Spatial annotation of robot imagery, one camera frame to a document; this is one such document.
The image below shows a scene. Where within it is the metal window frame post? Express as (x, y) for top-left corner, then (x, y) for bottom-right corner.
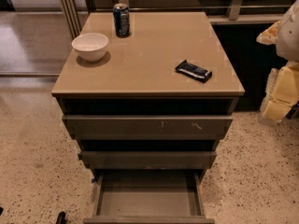
(60, 0), (81, 39)

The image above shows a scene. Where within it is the black object on floor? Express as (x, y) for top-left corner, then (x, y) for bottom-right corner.
(56, 212), (66, 224)

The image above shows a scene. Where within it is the grey middle drawer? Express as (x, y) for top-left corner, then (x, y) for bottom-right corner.
(78, 151), (217, 170)

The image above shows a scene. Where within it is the grey three-drawer cabinet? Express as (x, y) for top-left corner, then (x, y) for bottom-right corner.
(50, 11), (246, 224)

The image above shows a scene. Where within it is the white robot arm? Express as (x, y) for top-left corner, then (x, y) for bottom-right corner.
(256, 0), (299, 123)

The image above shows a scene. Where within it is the metal railing bracket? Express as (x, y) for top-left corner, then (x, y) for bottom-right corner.
(226, 0), (243, 21)

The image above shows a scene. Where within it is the white ceramic bowl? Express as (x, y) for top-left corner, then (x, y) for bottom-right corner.
(72, 33), (108, 63)

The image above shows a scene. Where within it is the grey top drawer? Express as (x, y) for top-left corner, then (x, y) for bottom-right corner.
(63, 115), (233, 140)

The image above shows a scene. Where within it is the grey open bottom drawer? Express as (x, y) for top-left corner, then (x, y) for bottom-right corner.
(83, 170), (215, 224)

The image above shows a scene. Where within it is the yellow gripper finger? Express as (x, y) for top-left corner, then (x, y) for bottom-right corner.
(256, 21), (280, 45)
(261, 62), (299, 121)

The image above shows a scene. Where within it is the blue soda can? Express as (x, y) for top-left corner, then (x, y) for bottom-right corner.
(113, 3), (130, 37)

